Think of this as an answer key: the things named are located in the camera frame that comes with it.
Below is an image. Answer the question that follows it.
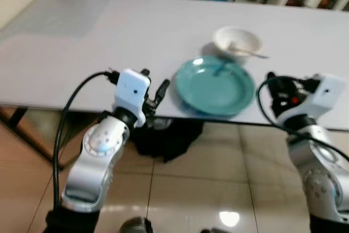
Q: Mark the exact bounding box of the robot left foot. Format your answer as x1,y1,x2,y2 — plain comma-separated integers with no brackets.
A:
118,217,154,233

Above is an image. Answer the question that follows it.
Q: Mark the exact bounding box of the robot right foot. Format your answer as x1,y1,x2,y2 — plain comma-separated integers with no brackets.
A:
201,227,231,233

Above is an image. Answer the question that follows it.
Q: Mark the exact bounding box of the white spoon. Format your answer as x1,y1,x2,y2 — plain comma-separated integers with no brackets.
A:
228,42,270,60

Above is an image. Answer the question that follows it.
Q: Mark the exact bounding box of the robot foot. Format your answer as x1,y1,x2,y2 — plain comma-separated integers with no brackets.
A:
201,227,231,233
118,217,154,233

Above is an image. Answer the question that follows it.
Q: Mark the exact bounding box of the white bowl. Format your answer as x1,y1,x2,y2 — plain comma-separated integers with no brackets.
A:
212,26,263,63

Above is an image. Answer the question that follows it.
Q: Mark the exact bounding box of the black bag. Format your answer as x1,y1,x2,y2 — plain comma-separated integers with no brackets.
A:
131,116,206,163

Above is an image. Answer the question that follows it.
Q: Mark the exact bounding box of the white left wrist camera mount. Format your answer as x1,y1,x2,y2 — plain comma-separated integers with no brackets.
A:
113,69,152,128

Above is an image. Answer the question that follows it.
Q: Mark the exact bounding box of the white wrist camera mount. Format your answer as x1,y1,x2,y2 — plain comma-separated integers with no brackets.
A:
275,74,347,128
113,69,152,128

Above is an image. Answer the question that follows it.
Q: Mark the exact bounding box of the teal plate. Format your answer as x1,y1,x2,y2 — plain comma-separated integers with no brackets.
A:
174,56,256,117

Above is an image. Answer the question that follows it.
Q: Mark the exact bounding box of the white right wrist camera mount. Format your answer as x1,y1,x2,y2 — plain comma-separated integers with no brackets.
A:
275,74,347,128

